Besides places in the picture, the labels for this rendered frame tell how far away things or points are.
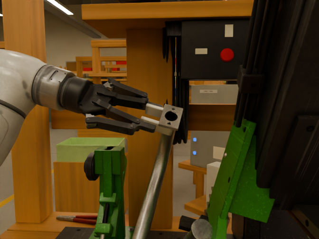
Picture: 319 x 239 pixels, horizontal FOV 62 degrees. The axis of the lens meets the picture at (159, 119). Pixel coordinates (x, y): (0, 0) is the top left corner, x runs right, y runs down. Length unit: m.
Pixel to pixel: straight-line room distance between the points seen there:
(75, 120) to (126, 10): 0.43
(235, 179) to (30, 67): 0.45
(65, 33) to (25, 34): 10.66
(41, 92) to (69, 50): 10.87
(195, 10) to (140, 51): 0.21
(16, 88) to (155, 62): 0.40
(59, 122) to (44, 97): 0.42
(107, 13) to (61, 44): 10.88
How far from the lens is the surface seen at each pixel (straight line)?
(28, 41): 0.94
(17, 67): 0.61
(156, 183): 0.61
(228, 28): 0.72
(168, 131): 0.55
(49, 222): 1.03
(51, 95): 0.58
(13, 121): 0.60
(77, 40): 11.38
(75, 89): 0.57
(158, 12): 0.71
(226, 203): 0.47
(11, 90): 0.60
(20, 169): 1.00
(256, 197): 0.49
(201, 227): 0.50
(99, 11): 0.74
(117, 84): 0.60
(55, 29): 11.79
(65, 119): 0.99
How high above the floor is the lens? 1.32
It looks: 6 degrees down
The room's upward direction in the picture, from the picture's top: straight up
